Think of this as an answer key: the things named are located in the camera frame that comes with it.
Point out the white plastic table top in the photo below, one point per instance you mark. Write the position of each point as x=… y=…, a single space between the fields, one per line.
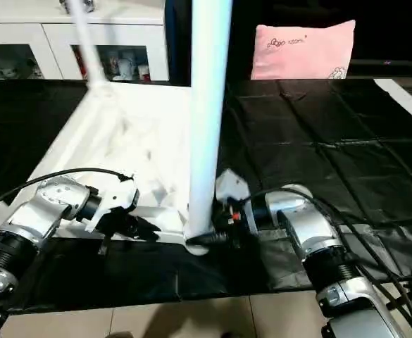
x=128 y=134

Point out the white plastic table leg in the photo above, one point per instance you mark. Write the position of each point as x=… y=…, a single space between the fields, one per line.
x=209 y=105
x=89 y=46

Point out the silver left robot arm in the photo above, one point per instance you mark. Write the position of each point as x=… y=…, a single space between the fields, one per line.
x=40 y=211

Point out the black work mat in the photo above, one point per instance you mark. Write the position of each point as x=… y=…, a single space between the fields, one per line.
x=332 y=155

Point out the pink pillow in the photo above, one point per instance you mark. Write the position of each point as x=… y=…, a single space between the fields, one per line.
x=304 y=51

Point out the black furniture with yellow label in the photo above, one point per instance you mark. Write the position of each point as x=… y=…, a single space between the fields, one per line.
x=241 y=35

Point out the white cabinet with glass doors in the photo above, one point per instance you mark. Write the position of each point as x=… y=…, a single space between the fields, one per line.
x=58 y=42

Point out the dark low tv bench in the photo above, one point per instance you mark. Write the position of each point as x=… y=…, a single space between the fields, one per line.
x=396 y=69

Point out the dark ornament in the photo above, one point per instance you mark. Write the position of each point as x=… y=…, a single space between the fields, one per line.
x=79 y=5

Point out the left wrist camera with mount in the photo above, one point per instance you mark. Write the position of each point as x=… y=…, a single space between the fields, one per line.
x=117 y=196

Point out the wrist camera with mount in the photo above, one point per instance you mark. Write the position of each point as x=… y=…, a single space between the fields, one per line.
x=117 y=196
x=232 y=184

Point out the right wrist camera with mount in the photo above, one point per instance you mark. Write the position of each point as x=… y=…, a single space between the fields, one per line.
x=232 y=184

